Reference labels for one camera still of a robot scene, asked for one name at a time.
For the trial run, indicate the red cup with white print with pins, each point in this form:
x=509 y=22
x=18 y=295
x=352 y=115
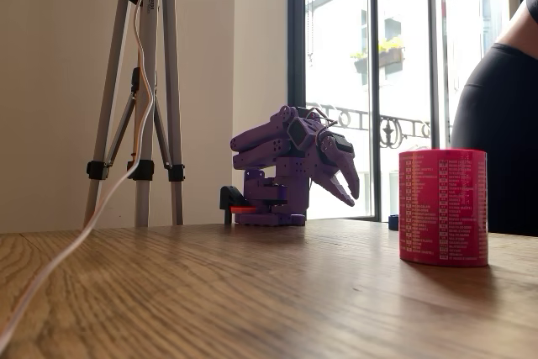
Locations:
x=443 y=207

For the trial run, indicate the purple gripper black servo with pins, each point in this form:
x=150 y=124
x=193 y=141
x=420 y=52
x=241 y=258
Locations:
x=336 y=160

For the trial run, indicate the dark window frame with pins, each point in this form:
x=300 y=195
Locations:
x=296 y=81

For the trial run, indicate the black and orange table clamp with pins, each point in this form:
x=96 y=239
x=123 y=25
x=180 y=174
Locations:
x=231 y=199

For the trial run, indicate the window flower box outside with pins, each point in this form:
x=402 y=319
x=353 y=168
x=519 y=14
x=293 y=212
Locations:
x=391 y=55

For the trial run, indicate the silver camera tripod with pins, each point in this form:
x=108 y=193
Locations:
x=145 y=81

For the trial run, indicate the person in black clothes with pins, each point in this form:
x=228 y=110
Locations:
x=496 y=144

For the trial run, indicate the ornate black balcony railing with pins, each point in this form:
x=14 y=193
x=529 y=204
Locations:
x=391 y=130

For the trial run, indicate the purple robot arm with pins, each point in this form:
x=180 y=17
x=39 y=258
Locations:
x=269 y=144

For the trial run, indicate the blue toy brick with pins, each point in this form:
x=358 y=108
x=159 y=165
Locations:
x=393 y=223

